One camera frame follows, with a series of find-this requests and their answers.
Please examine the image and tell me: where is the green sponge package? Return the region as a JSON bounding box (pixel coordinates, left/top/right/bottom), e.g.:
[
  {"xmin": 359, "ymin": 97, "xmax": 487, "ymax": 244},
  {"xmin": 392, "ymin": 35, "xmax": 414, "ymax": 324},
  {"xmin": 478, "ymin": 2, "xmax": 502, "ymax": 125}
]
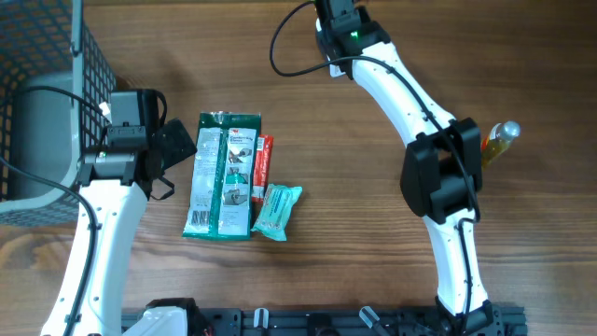
[{"xmin": 182, "ymin": 112, "xmax": 261, "ymax": 241}]

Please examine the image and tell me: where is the red stick packet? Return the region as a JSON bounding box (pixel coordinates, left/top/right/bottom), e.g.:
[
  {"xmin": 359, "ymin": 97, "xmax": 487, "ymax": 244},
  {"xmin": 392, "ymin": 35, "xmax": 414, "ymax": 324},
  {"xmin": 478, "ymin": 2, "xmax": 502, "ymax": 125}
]
[{"xmin": 251, "ymin": 134, "xmax": 274, "ymax": 203}]

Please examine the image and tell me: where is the teal snack packet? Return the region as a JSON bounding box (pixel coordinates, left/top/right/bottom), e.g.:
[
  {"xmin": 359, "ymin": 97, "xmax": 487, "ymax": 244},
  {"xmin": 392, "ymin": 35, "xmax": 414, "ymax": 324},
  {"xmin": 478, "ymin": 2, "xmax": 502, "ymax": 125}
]
[{"xmin": 251, "ymin": 184, "xmax": 303, "ymax": 242}]

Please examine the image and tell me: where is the yellow liquid bottle silver cap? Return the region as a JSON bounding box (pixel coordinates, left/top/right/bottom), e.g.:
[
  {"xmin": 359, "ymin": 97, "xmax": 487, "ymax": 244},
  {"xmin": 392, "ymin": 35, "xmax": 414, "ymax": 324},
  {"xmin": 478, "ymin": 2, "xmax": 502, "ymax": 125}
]
[{"xmin": 481, "ymin": 120, "xmax": 521, "ymax": 169}]

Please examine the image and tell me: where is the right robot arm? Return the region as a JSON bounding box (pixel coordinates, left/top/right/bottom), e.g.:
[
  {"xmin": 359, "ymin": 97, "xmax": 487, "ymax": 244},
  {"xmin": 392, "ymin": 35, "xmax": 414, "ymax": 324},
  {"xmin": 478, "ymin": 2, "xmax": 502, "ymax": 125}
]
[{"xmin": 315, "ymin": 0, "xmax": 493, "ymax": 335}]

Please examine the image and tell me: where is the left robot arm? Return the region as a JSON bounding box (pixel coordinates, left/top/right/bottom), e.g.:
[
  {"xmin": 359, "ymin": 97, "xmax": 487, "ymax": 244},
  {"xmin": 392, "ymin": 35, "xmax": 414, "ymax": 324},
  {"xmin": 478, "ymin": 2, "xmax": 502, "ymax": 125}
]
[{"xmin": 41, "ymin": 89, "xmax": 196, "ymax": 335}]

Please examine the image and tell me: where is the white barcode scanner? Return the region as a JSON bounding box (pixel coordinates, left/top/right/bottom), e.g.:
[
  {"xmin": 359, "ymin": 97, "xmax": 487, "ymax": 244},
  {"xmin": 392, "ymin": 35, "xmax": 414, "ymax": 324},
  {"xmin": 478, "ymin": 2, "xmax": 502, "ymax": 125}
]
[{"xmin": 315, "ymin": 19, "xmax": 345, "ymax": 77}]

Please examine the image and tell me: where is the grey plastic mesh basket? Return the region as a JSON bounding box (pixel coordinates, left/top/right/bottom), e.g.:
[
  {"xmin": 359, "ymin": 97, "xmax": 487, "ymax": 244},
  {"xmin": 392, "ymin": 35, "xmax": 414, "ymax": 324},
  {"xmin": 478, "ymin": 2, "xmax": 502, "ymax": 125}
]
[{"xmin": 0, "ymin": 0, "xmax": 118, "ymax": 229}]

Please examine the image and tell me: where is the left camera cable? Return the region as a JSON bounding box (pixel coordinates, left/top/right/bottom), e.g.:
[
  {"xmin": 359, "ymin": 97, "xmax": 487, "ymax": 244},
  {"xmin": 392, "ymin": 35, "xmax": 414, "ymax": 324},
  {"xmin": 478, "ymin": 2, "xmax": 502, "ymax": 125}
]
[{"xmin": 0, "ymin": 85, "xmax": 108, "ymax": 336}]

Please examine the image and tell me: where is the camera cable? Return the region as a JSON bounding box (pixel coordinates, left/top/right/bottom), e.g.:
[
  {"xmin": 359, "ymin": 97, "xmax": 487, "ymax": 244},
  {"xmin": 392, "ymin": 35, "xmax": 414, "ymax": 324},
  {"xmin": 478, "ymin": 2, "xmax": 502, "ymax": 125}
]
[
  {"xmin": 0, "ymin": 85, "xmax": 108, "ymax": 336},
  {"xmin": 269, "ymin": 0, "xmax": 481, "ymax": 336}
]

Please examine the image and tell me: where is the right camera cable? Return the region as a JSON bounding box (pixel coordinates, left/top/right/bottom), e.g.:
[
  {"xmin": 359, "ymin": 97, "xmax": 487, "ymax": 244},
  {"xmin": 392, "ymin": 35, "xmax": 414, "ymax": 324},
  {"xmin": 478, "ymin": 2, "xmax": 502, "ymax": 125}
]
[{"xmin": 269, "ymin": 0, "xmax": 481, "ymax": 336}]

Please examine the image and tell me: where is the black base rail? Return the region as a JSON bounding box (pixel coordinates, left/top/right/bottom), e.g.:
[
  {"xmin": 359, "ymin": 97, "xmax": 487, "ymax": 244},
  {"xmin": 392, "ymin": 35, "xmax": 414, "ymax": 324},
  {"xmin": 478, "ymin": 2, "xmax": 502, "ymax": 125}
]
[{"xmin": 120, "ymin": 305, "xmax": 529, "ymax": 336}]

